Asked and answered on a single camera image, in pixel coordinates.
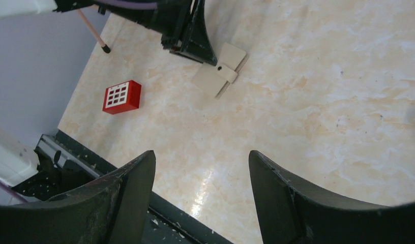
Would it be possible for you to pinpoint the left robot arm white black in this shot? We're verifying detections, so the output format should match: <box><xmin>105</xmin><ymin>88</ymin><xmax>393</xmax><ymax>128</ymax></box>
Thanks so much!
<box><xmin>0</xmin><ymin>0</ymin><xmax>218</xmax><ymax>66</ymax></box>

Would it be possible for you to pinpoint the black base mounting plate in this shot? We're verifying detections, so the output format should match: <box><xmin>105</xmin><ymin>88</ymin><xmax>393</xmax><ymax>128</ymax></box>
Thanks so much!
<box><xmin>7</xmin><ymin>132</ymin><xmax>227</xmax><ymax>243</ymax></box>

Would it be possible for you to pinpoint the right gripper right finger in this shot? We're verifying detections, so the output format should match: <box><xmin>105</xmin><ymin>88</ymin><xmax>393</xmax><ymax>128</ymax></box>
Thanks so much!
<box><xmin>249</xmin><ymin>150</ymin><xmax>415</xmax><ymax>243</ymax></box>

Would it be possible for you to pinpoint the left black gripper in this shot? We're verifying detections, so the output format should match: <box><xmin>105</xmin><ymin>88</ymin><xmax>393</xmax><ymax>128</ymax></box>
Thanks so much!
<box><xmin>99</xmin><ymin>0</ymin><xmax>218</xmax><ymax>66</ymax></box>

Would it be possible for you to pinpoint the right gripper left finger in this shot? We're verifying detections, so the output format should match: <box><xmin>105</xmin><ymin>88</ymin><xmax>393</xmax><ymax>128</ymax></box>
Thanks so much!
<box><xmin>0</xmin><ymin>150</ymin><xmax>156</xmax><ymax>243</ymax></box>

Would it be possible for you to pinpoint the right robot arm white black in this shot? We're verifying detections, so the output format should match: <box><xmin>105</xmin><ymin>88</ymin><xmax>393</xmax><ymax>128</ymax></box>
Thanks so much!
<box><xmin>0</xmin><ymin>129</ymin><xmax>415</xmax><ymax>243</ymax></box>

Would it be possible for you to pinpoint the beige card holder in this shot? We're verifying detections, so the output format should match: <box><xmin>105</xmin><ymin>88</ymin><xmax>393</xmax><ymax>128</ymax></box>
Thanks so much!
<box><xmin>192</xmin><ymin>43</ymin><xmax>248</xmax><ymax>99</ymax></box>

